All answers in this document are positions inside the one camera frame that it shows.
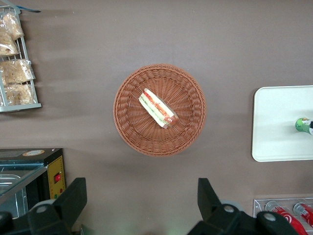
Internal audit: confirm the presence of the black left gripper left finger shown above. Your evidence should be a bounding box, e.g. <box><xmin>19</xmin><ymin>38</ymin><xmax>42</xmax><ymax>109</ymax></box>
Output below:
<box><xmin>27</xmin><ymin>177</ymin><xmax>88</xmax><ymax>235</ymax></box>

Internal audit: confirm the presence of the white wire rack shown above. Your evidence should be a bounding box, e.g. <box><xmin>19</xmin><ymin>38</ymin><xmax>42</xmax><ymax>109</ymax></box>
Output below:
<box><xmin>0</xmin><ymin>6</ymin><xmax>42</xmax><ymax>113</ymax></box>

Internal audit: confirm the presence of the wrapped triangle sandwich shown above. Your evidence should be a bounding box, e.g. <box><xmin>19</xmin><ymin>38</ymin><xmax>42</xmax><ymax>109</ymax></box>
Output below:
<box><xmin>138</xmin><ymin>88</ymin><xmax>179</xmax><ymax>130</ymax></box>

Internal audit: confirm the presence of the round brown wicker basket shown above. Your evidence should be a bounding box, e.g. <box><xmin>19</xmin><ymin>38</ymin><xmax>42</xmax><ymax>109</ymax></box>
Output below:
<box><xmin>112</xmin><ymin>63</ymin><xmax>207</xmax><ymax>157</ymax></box>

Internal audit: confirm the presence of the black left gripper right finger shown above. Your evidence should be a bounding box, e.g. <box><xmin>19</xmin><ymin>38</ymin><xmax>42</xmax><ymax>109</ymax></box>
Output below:
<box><xmin>187</xmin><ymin>177</ymin><xmax>257</xmax><ymax>235</ymax></box>

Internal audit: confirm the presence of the green gum bottle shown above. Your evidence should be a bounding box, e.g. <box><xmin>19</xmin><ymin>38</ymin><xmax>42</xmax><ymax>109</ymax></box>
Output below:
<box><xmin>294</xmin><ymin>117</ymin><xmax>313</xmax><ymax>136</ymax></box>

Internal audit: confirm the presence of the cream plastic tray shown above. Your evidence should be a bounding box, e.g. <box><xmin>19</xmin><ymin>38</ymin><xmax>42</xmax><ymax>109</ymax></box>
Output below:
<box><xmin>251</xmin><ymin>85</ymin><xmax>313</xmax><ymax>163</ymax></box>

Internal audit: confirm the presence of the clear bag of snacks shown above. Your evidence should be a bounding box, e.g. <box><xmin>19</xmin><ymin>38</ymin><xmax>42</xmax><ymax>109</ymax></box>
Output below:
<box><xmin>1</xmin><ymin>12</ymin><xmax>24</xmax><ymax>41</ymax></box>
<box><xmin>3</xmin><ymin>83</ymin><xmax>34</xmax><ymax>106</ymax></box>
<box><xmin>0</xmin><ymin>33</ymin><xmax>20</xmax><ymax>57</ymax></box>
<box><xmin>0</xmin><ymin>59</ymin><xmax>36</xmax><ymax>86</ymax></box>

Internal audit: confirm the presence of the clear acrylic bottle rack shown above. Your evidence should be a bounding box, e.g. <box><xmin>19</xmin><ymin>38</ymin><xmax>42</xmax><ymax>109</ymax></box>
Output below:
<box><xmin>253</xmin><ymin>197</ymin><xmax>313</xmax><ymax>235</ymax></box>

